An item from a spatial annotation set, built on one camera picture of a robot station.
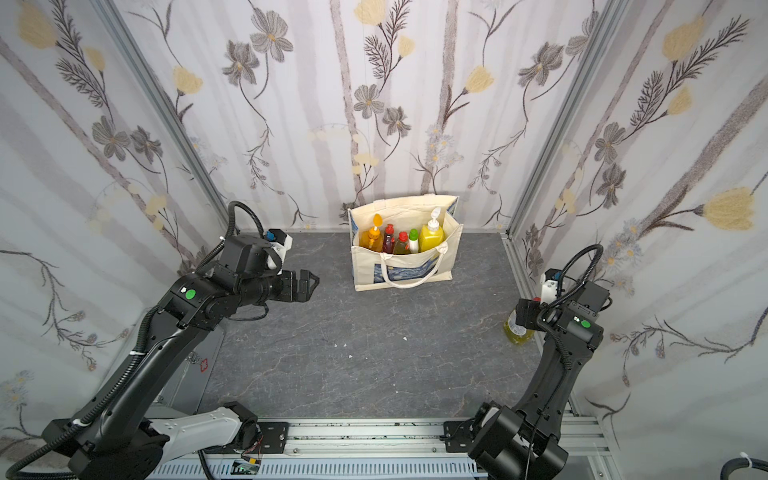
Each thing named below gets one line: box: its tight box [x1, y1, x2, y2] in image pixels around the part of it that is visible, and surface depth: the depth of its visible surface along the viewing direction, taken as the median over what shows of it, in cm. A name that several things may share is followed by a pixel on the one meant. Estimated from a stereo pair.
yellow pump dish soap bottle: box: [419, 207, 445, 252], surface depth 94 cm
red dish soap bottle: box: [383, 223, 395, 254], surface depth 98 cm
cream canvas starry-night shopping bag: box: [348, 195, 464, 292], surface depth 92 cm
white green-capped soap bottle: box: [408, 228, 419, 254], surface depth 98 cm
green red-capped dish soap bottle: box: [394, 231, 411, 255], surface depth 97 cm
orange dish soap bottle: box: [359, 213, 383, 252], surface depth 94 cm
